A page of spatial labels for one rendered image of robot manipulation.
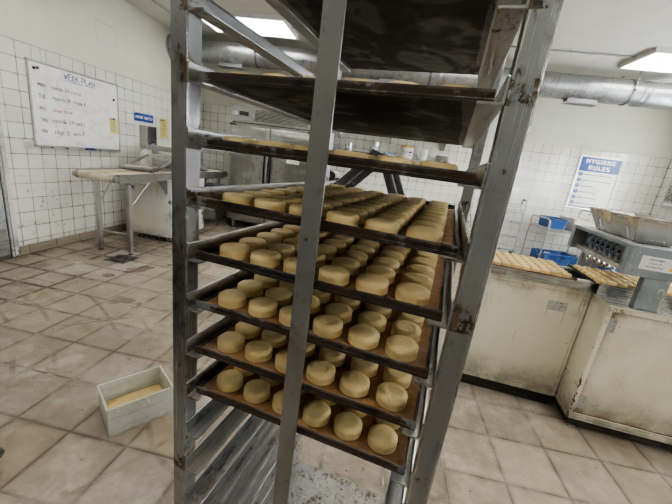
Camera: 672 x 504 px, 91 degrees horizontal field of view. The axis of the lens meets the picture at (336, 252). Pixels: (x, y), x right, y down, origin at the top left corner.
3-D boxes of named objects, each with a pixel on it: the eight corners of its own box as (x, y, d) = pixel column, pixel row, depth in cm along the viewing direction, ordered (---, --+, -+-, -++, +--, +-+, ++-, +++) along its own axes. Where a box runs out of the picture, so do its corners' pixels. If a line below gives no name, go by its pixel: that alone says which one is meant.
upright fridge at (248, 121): (313, 230, 649) (325, 120, 594) (301, 240, 563) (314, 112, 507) (245, 219, 666) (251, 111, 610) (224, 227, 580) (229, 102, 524)
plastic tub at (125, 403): (161, 388, 191) (160, 365, 187) (174, 411, 177) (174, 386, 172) (98, 411, 171) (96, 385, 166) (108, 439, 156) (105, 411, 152)
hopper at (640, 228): (629, 233, 224) (637, 213, 220) (692, 252, 172) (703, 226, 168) (582, 226, 230) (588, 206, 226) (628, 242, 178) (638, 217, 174)
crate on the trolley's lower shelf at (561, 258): (559, 262, 571) (563, 251, 566) (574, 269, 535) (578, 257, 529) (528, 258, 571) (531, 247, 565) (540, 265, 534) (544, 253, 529)
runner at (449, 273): (441, 237, 102) (444, 228, 101) (451, 239, 101) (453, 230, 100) (426, 324, 43) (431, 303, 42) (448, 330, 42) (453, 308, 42)
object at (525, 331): (535, 377, 252) (573, 268, 228) (552, 408, 220) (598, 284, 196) (442, 354, 267) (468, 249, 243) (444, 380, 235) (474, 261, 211)
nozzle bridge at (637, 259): (608, 276, 241) (625, 231, 231) (681, 318, 173) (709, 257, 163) (559, 267, 248) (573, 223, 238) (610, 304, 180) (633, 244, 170)
